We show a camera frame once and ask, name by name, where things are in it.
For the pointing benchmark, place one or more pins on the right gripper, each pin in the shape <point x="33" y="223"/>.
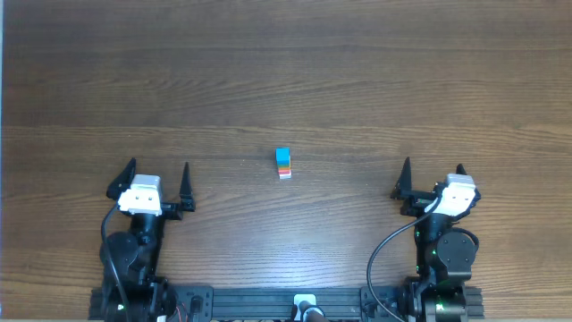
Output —
<point x="415" y="202"/>

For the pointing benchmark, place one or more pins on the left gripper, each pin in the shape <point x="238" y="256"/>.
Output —
<point x="172" y="210"/>

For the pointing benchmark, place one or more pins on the orange cube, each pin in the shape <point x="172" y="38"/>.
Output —
<point x="284" y="168"/>

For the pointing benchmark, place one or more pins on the blue cube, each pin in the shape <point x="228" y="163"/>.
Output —
<point x="283" y="155"/>

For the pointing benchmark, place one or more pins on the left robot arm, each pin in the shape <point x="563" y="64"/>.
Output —
<point x="134" y="259"/>

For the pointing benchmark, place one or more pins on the white cube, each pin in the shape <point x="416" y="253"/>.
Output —
<point x="285" y="176"/>

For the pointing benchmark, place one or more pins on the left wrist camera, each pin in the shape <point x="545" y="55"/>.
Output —
<point x="140" y="197"/>

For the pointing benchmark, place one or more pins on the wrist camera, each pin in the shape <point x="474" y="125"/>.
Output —
<point x="456" y="194"/>
<point x="140" y="197"/>

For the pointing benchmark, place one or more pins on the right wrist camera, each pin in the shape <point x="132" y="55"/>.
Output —
<point x="456" y="194"/>

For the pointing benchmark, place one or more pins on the mounting rail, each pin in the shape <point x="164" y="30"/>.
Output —
<point x="259" y="304"/>

